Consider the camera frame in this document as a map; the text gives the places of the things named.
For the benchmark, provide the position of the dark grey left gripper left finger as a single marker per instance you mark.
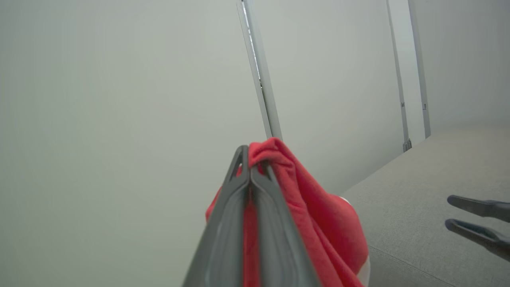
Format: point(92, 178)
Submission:
point(223, 239)

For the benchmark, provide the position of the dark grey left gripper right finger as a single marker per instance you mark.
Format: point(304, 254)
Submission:
point(279, 247)

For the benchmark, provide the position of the grey fabric sofa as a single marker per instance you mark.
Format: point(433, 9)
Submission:
point(418, 191)

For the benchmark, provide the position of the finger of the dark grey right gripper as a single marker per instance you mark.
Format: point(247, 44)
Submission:
point(482, 207)
point(482, 236)

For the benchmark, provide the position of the red and white garment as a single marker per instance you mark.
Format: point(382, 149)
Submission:
point(318, 215)

